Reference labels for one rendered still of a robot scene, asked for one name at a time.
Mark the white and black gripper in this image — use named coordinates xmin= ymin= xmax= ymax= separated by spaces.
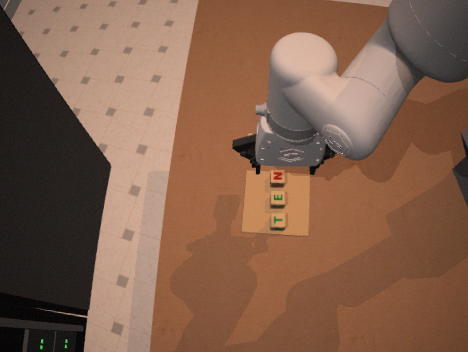
xmin=233 ymin=115 xmax=337 ymax=175

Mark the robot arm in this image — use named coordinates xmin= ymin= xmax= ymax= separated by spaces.
xmin=256 ymin=0 xmax=468 ymax=160

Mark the light tan flat mat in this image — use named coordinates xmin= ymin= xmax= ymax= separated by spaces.
xmin=242 ymin=170 xmax=310 ymax=236

